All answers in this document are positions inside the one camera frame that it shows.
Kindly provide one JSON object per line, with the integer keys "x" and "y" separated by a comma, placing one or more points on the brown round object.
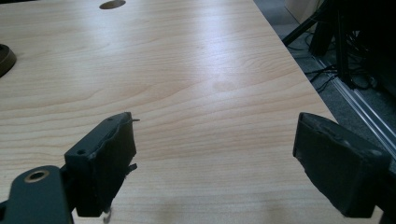
{"x": 4, "y": 60}

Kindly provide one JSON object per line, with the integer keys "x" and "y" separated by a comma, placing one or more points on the aluminium floor rail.
{"x": 361, "y": 105}

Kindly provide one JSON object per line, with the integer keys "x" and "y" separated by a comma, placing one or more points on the black metal stand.
{"x": 342, "y": 37}

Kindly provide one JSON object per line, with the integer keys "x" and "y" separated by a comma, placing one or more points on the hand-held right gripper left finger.
{"x": 99, "y": 168}

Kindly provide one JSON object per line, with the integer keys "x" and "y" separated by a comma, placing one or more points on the beige box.
{"x": 300, "y": 9}

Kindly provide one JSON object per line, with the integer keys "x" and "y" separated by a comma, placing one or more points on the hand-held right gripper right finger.
{"x": 336, "y": 161}

